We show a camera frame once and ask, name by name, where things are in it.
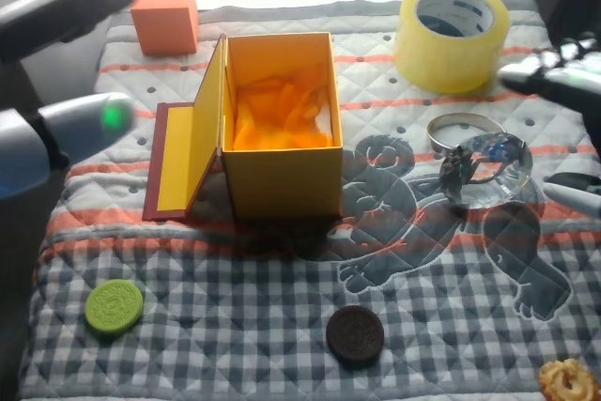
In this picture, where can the grey quilt with printed bear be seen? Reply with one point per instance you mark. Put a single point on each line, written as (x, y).
(235, 302)

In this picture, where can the golden butter cookie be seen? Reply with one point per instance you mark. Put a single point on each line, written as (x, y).
(568, 382)

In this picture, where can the orange foam block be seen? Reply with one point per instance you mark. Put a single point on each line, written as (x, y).
(164, 25)

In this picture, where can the yellow box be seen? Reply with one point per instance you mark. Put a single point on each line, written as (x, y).
(282, 185)

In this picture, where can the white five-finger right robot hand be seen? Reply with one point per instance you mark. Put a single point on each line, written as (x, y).
(563, 86)

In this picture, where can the orange satin lining cloth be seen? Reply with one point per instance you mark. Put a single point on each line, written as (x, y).
(277, 119)

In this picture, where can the dark brown sandwich cookie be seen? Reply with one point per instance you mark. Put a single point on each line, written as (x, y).
(354, 335)

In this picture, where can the yellow clear packing tape roll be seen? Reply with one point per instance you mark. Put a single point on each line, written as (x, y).
(408, 58)

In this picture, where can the green sandwich cookie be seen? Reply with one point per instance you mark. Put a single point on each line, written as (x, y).
(112, 309)

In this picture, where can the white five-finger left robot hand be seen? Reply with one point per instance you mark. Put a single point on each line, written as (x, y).
(42, 20)

